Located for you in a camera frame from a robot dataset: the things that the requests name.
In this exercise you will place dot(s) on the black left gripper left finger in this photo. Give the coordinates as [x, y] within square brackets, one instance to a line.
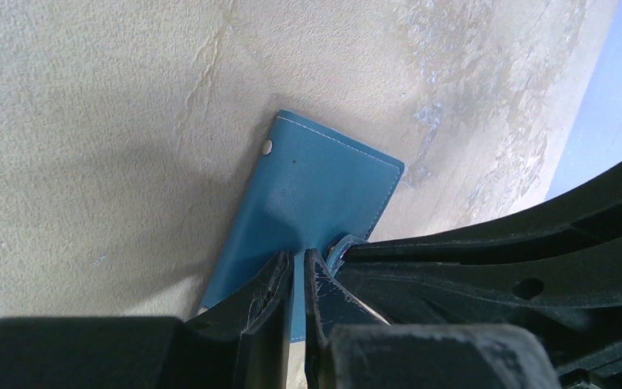
[242, 342]

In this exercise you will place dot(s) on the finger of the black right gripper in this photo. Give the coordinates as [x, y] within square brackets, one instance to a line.
[572, 303]
[586, 216]

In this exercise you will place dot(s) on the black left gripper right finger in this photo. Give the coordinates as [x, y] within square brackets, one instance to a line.
[349, 347]

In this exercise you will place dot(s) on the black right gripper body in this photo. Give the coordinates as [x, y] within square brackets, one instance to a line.
[602, 369]

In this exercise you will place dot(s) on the blue leather card holder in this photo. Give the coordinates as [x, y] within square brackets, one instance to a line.
[310, 188]

